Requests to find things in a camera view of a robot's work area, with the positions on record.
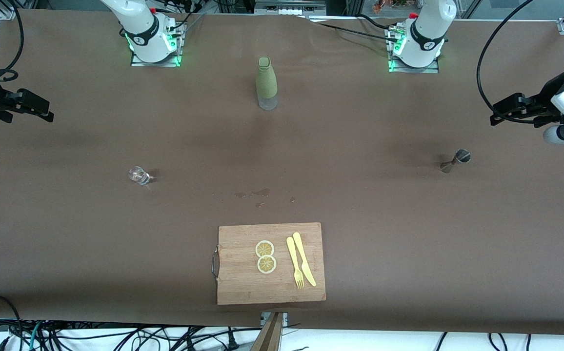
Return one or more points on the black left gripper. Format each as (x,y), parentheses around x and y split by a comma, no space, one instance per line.
(540,106)

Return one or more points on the steel jigger measuring cup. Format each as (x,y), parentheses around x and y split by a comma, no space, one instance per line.
(462,156)

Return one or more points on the clear glass beaker shaker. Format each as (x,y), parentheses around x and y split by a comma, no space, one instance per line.
(138,175)

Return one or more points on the brown table cover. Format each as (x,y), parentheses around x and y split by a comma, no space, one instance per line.
(116,268)

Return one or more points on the green sleeved glass bottle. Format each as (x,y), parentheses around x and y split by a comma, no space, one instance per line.
(266,80)

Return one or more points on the grey power strip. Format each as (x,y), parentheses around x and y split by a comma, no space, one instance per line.
(287,7)

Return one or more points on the yellow plastic knife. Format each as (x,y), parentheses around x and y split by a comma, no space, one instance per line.
(303,258)

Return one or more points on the yellow plastic fork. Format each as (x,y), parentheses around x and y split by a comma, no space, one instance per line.
(293,261)

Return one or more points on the lemon slice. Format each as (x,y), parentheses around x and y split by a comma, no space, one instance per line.
(266,264)
(264,249)

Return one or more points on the wooden cutting board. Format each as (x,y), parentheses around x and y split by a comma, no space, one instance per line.
(243,282)

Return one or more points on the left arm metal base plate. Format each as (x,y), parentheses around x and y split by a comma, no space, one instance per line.
(413,69)

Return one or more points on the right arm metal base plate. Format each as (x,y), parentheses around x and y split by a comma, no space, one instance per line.
(155,64)

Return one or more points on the metal table bracket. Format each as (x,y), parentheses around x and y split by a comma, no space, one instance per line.
(285,318)

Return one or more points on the wooden post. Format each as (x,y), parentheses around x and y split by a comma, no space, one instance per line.
(270,336)

